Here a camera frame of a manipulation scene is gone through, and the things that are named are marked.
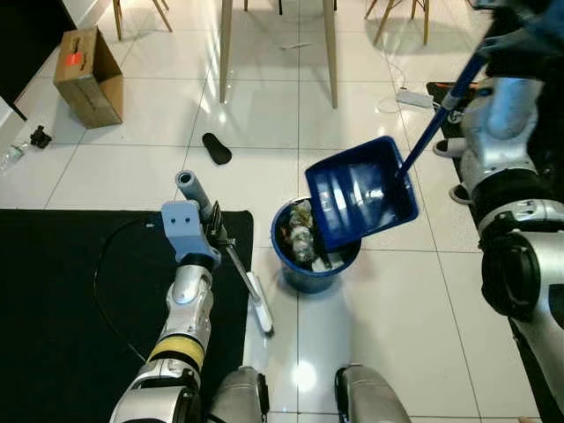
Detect blue round waste bin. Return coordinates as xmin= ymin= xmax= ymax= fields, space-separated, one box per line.
xmin=271 ymin=198 xmax=362 ymax=294

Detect grey robot leg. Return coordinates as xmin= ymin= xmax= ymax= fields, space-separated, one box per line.
xmin=335 ymin=364 xmax=411 ymax=423
xmin=207 ymin=366 xmax=270 ymax=423

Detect clear plastic bottle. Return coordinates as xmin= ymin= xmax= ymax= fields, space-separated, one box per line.
xmin=0 ymin=141 xmax=29 ymax=173
xmin=291 ymin=225 xmax=316 ymax=263

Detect white slipper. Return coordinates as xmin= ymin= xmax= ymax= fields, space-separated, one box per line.
xmin=432 ymin=138 xmax=468 ymax=160
xmin=448 ymin=182 xmax=477 ymax=205

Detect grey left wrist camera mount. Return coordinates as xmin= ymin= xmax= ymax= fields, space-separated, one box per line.
xmin=161 ymin=200 xmax=221 ymax=265

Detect blue dustpan with handle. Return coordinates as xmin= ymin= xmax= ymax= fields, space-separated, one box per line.
xmin=305 ymin=53 xmax=490 ymax=253

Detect crumpled clear plastic trash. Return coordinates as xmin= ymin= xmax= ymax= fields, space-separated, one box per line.
xmin=282 ymin=201 xmax=314 ymax=232

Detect brown cardboard box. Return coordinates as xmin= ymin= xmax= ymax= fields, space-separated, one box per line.
xmin=53 ymin=26 xmax=124 ymax=130

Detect small black object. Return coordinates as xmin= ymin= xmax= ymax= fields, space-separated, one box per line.
xmin=29 ymin=125 xmax=52 ymax=149

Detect black shoe insole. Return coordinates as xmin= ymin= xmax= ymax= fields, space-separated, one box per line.
xmin=202 ymin=132 xmax=234 ymax=167

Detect white power strip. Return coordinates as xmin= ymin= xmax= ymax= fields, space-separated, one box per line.
xmin=395 ymin=86 xmax=434 ymax=110

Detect grey right robot leg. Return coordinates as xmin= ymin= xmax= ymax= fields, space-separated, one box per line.
xmin=335 ymin=364 xmax=411 ymax=423

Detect grey left robot leg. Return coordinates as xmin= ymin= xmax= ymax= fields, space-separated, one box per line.
xmin=207 ymin=366 xmax=270 ymax=423

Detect white chair wooden legs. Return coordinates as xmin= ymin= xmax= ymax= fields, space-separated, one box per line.
xmin=366 ymin=0 xmax=434 ymax=47
xmin=112 ymin=0 xmax=173 ymax=41

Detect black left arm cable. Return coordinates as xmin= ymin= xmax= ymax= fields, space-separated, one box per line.
xmin=93 ymin=216 xmax=168 ymax=362

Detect grey wooden table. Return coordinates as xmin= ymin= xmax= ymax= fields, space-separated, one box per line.
xmin=219 ymin=0 xmax=338 ymax=109

